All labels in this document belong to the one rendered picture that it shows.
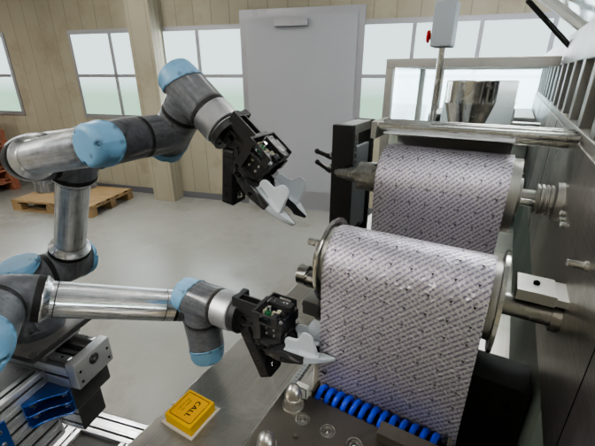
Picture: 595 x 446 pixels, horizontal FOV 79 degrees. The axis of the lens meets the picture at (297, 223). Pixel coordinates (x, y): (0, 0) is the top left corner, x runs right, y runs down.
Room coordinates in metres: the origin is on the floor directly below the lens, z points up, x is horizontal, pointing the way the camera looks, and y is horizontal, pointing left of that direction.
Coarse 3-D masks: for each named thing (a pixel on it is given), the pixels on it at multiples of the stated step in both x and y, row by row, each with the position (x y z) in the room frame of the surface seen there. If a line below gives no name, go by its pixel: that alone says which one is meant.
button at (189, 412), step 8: (192, 392) 0.57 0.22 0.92; (184, 400) 0.55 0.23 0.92; (192, 400) 0.55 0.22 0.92; (200, 400) 0.55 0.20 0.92; (208, 400) 0.55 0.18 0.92; (176, 408) 0.53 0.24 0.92; (184, 408) 0.53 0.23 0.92; (192, 408) 0.53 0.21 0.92; (200, 408) 0.53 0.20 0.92; (208, 408) 0.53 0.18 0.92; (168, 416) 0.51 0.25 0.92; (176, 416) 0.51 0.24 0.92; (184, 416) 0.51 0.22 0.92; (192, 416) 0.51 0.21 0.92; (200, 416) 0.51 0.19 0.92; (208, 416) 0.53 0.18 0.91; (176, 424) 0.50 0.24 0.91; (184, 424) 0.49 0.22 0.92; (192, 424) 0.49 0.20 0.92; (200, 424) 0.51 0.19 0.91; (184, 432) 0.49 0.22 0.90; (192, 432) 0.49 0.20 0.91
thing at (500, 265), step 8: (328, 240) 0.53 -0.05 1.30; (504, 264) 0.44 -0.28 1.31; (320, 272) 0.51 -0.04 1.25; (496, 272) 0.42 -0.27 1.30; (320, 280) 0.51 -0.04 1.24; (496, 280) 0.41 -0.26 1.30; (496, 288) 0.40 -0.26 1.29; (496, 296) 0.39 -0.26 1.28; (496, 304) 0.39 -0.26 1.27; (488, 312) 0.39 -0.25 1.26; (488, 320) 0.39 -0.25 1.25; (488, 328) 0.39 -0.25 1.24; (488, 336) 0.39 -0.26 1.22
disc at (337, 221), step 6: (330, 222) 0.55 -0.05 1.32; (336, 222) 0.56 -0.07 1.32; (342, 222) 0.58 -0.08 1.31; (330, 228) 0.54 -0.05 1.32; (324, 234) 0.52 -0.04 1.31; (330, 234) 0.54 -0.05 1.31; (324, 240) 0.52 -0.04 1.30; (318, 246) 0.51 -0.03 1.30; (324, 246) 0.52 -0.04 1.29; (318, 252) 0.50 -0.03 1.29; (318, 258) 0.50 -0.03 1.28; (318, 264) 0.50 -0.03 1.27; (318, 270) 0.50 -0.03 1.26; (318, 276) 0.50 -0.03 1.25; (318, 282) 0.50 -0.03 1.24; (318, 288) 0.50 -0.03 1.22; (318, 294) 0.50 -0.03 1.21
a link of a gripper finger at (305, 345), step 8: (288, 336) 0.51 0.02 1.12; (304, 336) 0.49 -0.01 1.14; (312, 336) 0.49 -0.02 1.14; (288, 344) 0.51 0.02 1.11; (296, 344) 0.50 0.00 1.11; (304, 344) 0.49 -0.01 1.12; (312, 344) 0.48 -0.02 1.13; (296, 352) 0.49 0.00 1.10; (304, 352) 0.49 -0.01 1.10; (312, 352) 0.48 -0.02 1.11; (304, 360) 0.48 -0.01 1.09; (312, 360) 0.48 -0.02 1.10; (320, 360) 0.48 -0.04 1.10; (328, 360) 0.48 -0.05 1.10
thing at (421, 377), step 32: (352, 320) 0.47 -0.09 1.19; (384, 320) 0.45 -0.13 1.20; (320, 352) 0.50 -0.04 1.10; (352, 352) 0.47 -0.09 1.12; (384, 352) 0.44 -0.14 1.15; (416, 352) 0.42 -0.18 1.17; (448, 352) 0.40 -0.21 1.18; (352, 384) 0.47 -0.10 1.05; (384, 384) 0.44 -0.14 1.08; (416, 384) 0.42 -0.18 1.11; (448, 384) 0.40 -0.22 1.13; (416, 416) 0.41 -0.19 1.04; (448, 416) 0.39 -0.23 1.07
